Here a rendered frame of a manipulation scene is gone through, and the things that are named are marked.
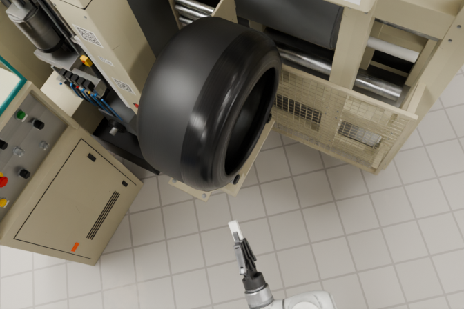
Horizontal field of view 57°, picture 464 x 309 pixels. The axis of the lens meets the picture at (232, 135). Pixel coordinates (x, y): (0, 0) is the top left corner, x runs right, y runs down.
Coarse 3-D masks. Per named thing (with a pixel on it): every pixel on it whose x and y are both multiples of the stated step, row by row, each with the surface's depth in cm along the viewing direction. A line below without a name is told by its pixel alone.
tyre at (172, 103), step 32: (192, 32) 124; (224, 32) 125; (256, 32) 131; (160, 64) 121; (192, 64) 118; (224, 64) 117; (256, 64) 122; (160, 96) 119; (192, 96) 117; (224, 96) 116; (256, 96) 165; (160, 128) 121; (192, 128) 117; (224, 128) 118; (256, 128) 160; (160, 160) 129; (192, 160) 122; (224, 160) 128
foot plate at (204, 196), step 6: (174, 180) 257; (180, 186) 256; (186, 186) 256; (186, 192) 255; (192, 192) 254; (198, 192) 253; (204, 192) 253; (210, 192) 253; (198, 198) 252; (204, 198) 252
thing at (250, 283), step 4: (248, 264) 144; (248, 268) 143; (248, 272) 142; (252, 272) 144; (256, 272) 147; (260, 272) 146; (244, 276) 142; (248, 276) 142; (252, 276) 143; (256, 276) 144; (260, 276) 143; (244, 280) 144; (248, 280) 142; (252, 280) 142; (256, 280) 142; (260, 280) 143; (264, 280) 145; (244, 284) 144; (248, 284) 142; (252, 284) 142; (256, 284) 142; (260, 284) 142; (244, 288) 145; (248, 288) 143; (252, 288) 142; (256, 288) 142
